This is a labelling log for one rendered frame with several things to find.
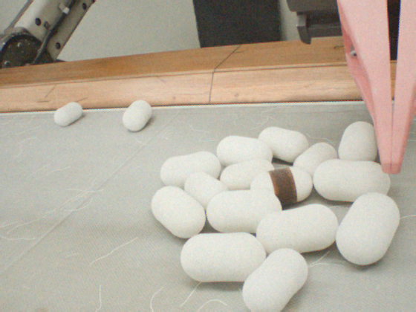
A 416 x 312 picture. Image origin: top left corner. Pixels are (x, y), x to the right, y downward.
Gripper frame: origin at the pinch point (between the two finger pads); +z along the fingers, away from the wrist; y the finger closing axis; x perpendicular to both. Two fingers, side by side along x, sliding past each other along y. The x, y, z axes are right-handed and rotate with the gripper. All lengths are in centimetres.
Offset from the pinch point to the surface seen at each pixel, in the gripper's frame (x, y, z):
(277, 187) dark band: 2.2, -5.4, 1.2
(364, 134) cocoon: 5.0, -1.5, -2.9
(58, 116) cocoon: 9.3, -28.2, -6.4
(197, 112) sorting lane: 12.1, -15.6, -7.8
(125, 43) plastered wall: 155, -143, -123
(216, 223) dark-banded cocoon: 0.7, -7.7, 3.6
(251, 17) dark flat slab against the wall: 152, -67, -130
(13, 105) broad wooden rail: 13.0, -39.3, -9.6
